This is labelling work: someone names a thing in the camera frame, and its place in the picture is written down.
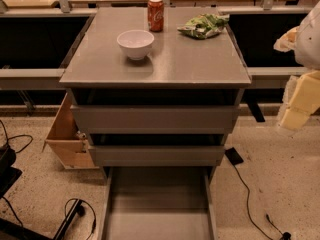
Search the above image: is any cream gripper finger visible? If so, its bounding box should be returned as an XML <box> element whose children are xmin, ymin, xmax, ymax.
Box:
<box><xmin>279</xmin><ymin>70</ymin><xmax>320</xmax><ymax>131</ymax></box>
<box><xmin>273</xmin><ymin>27</ymin><xmax>297</xmax><ymax>52</ymax></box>

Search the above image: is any green jalapeno chip bag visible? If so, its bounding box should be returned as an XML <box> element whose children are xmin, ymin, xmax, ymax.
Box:
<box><xmin>177</xmin><ymin>13</ymin><xmax>229</xmax><ymax>40</ymax></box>

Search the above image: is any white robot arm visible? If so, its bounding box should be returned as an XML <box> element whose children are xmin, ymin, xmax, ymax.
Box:
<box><xmin>274</xmin><ymin>2</ymin><xmax>320</xmax><ymax>134</ymax></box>

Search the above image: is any grey drawer cabinet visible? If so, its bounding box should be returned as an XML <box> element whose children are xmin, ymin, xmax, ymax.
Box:
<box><xmin>60</xmin><ymin>7</ymin><xmax>251</xmax><ymax>169</ymax></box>

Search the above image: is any grey open bottom drawer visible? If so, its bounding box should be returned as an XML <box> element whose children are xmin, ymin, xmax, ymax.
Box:
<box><xmin>98</xmin><ymin>167</ymin><xmax>218</xmax><ymax>240</ymax></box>

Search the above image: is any grey middle drawer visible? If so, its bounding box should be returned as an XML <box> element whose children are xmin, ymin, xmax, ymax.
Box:
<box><xmin>89</xmin><ymin>146</ymin><xmax>224</xmax><ymax>167</ymax></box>

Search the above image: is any grey top drawer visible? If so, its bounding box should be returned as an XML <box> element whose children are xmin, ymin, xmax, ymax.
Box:
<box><xmin>71</xmin><ymin>105</ymin><xmax>239</xmax><ymax>134</ymax></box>

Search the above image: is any black power adapter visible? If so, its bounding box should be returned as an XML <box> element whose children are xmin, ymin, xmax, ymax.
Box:
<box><xmin>225</xmin><ymin>147</ymin><xmax>244</xmax><ymax>165</ymax></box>

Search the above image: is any red soda can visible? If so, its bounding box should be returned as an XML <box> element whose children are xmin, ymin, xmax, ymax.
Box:
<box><xmin>147</xmin><ymin>0</ymin><xmax>164</xmax><ymax>32</ymax></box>

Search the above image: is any white ceramic bowl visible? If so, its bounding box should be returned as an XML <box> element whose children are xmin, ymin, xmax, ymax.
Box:
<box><xmin>117</xmin><ymin>30</ymin><xmax>155</xmax><ymax>60</ymax></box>

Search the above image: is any brown cardboard box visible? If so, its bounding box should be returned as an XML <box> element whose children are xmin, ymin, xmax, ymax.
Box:
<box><xmin>45</xmin><ymin>94</ymin><xmax>94</xmax><ymax>169</ymax></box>

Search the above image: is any black floor stand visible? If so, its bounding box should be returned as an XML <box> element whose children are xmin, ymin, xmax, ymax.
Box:
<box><xmin>52</xmin><ymin>199</ymin><xmax>82</xmax><ymax>240</ymax></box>

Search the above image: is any black equipment base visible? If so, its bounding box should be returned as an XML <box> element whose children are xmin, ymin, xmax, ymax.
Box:
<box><xmin>0</xmin><ymin>145</ymin><xmax>22</xmax><ymax>198</ymax></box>

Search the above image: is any black adapter cable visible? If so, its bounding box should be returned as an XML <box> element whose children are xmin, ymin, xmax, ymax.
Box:
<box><xmin>233</xmin><ymin>163</ymin><xmax>293</xmax><ymax>240</ymax></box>

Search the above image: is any black looped cable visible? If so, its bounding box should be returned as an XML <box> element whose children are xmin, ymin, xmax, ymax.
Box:
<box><xmin>63</xmin><ymin>197</ymin><xmax>98</xmax><ymax>240</ymax></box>

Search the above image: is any black cable left floor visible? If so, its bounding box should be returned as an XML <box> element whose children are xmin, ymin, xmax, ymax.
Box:
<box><xmin>0</xmin><ymin>119</ymin><xmax>34</xmax><ymax>155</ymax></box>

